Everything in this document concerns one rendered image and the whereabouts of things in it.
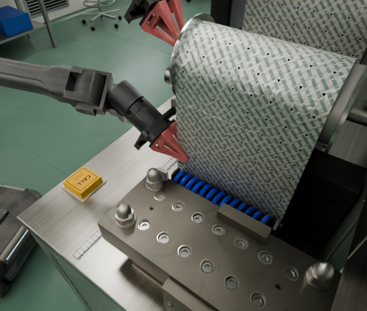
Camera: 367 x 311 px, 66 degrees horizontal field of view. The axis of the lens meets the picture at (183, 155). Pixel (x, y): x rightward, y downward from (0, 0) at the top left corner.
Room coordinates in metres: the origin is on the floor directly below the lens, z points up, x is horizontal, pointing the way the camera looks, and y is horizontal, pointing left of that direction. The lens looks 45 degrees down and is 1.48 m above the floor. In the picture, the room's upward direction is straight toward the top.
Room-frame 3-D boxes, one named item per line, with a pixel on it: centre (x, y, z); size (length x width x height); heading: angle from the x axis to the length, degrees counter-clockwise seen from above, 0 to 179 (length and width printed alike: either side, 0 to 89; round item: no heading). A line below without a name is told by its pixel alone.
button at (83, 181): (0.48, 0.26, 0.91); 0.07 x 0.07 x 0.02; 55
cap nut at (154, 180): (0.37, 0.06, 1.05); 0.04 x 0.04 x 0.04
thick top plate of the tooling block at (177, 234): (0.23, -0.05, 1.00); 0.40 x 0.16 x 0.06; 55
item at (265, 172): (0.36, -0.08, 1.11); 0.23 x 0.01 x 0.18; 55
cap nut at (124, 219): (0.29, 0.11, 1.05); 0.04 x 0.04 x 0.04
